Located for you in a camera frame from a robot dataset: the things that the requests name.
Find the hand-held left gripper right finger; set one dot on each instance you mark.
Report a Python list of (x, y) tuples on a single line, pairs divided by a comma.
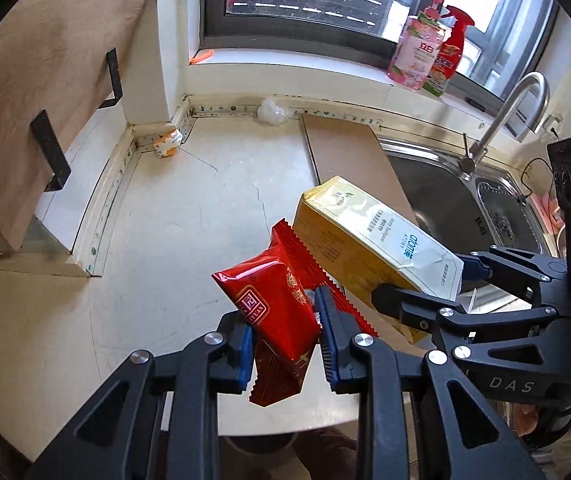
[(328, 345)]

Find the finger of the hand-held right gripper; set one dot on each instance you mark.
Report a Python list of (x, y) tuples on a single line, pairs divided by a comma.
[(475, 266), (415, 310)]

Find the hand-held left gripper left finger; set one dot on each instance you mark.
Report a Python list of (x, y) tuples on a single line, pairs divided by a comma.
[(245, 360)]

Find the red snack packet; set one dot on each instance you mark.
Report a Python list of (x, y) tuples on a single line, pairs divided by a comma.
[(285, 380)]

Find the glossy red gold-label pouch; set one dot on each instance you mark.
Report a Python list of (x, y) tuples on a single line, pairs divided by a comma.
[(270, 300)]

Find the round black trash bin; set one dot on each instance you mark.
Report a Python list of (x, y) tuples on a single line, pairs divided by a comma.
[(260, 442)]

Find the yellow white paper box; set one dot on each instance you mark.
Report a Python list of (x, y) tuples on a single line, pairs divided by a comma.
[(355, 240)]

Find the person's right hand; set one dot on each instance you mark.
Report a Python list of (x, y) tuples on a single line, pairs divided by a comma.
[(523, 420)]

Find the steel wool scrubber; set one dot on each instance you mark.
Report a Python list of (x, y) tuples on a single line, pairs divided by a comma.
[(503, 222)]

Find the stainless steel sink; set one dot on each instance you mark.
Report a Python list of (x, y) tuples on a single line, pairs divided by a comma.
[(440, 195)]

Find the steel faucet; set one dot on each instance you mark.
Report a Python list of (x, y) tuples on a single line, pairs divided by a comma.
[(510, 105)]

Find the brown cardboard sheet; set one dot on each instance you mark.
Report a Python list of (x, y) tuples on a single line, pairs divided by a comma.
[(345, 155)]

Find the red spray bottle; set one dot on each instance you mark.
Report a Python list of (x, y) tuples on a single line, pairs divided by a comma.
[(450, 55)]

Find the pink soap pump bottle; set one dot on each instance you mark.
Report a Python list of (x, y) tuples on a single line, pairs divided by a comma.
[(413, 55)]

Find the small orange white packet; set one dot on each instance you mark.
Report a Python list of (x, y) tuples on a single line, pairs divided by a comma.
[(168, 143)]

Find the clear plastic bag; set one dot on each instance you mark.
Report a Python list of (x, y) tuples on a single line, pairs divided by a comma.
[(271, 110)]

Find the wooden cutting board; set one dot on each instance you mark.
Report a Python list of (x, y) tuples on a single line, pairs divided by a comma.
[(40, 85)]

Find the white wall socket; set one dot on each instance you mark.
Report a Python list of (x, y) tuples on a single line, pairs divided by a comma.
[(555, 123)]

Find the black metal board bracket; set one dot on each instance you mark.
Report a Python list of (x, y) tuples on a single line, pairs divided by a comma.
[(50, 152), (113, 77)]

